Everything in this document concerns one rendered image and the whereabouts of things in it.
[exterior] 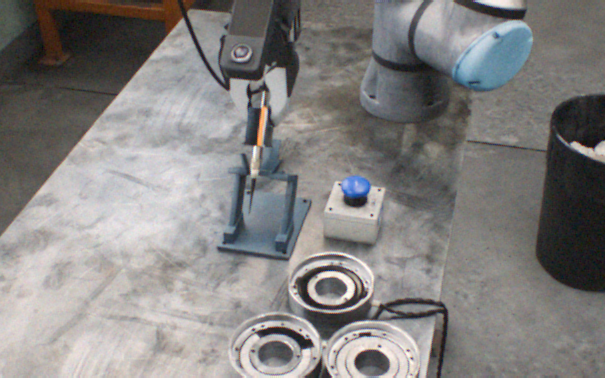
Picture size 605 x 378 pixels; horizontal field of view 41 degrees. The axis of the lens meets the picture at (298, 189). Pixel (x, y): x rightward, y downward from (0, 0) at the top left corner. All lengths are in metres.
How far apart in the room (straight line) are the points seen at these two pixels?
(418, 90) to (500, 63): 0.18
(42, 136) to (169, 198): 1.72
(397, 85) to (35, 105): 1.95
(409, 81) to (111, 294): 0.58
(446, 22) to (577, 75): 2.05
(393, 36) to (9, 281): 0.67
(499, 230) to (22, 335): 1.64
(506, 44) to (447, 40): 0.08
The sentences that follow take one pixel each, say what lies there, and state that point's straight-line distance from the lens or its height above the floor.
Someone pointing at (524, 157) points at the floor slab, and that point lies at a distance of 2.72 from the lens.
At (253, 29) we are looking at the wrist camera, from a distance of 0.90.
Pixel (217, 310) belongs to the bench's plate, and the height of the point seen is 0.80.
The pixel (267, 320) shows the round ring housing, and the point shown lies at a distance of 0.96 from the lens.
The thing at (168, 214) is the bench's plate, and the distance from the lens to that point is 1.17.
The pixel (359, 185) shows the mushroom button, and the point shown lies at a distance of 1.08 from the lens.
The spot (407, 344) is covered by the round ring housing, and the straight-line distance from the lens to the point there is 0.94.
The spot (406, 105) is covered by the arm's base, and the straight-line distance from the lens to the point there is 1.34.
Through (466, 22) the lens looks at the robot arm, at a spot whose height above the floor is 1.02.
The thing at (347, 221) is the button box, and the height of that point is 0.83.
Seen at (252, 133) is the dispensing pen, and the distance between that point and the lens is 1.01.
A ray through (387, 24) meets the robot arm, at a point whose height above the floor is 0.96.
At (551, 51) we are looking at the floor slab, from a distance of 3.38.
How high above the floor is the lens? 1.53
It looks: 38 degrees down
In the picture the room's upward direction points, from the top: 1 degrees counter-clockwise
